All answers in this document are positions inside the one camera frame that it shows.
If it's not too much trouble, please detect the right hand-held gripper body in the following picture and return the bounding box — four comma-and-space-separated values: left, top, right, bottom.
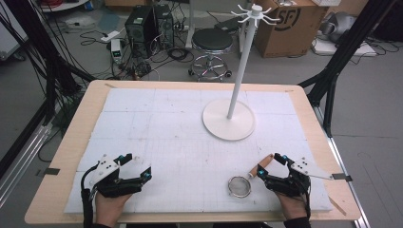
265, 157, 334, 198

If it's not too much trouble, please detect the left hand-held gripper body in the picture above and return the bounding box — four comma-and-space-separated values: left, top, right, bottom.
89, 154, 144, 199

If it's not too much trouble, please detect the metal mesh strainer wooden handle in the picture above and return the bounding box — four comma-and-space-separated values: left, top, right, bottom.
227, 153, 275, 200

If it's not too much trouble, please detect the white hook stand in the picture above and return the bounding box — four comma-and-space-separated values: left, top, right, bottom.
201, 3, 281, 142

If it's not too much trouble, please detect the person's right hand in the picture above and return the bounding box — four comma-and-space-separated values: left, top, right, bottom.
275, 191, 310, 221

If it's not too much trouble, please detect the person's left hand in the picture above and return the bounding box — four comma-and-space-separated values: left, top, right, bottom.
94, 191, 133, 228

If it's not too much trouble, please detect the white foam mat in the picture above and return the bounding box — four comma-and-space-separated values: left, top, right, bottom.
63, 87, 335, 214

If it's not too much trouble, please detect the brown tape strip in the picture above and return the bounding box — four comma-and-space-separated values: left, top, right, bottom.
327, 196, 348, 217

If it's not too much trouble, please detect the white device green display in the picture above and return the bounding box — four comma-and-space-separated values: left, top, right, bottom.
110, 38, 124, 65

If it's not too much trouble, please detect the white power strip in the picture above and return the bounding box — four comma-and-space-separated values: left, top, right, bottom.
100, 29, 122, 44

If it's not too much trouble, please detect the brown cardboard box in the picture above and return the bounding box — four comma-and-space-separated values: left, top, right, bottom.
253, 0, 330, 59

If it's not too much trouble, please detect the large black computer tower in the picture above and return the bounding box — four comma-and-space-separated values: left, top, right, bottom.
125, 5, 157, 60

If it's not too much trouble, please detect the black round stool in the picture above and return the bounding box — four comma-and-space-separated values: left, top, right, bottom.
188, 28, 234, 83

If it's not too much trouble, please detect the small black computer tower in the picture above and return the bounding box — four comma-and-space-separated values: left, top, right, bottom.
154, 4, 176, 50

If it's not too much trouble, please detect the grey bag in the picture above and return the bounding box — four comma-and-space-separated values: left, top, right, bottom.
318, 11, 358, 45

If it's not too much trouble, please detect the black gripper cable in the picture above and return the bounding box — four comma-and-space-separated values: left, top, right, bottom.
80, 162, 100, 228

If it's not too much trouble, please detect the aluminium rail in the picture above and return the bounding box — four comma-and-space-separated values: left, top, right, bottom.
0, 123, 52, 208
313, 104, 373, 228

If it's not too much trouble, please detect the coil of black cable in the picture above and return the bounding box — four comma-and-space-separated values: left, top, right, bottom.
166, 47, 195, 64

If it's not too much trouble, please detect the black metal frame post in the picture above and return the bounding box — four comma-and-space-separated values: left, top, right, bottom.
297, 0, 398, 138
2, 0, 97, 126

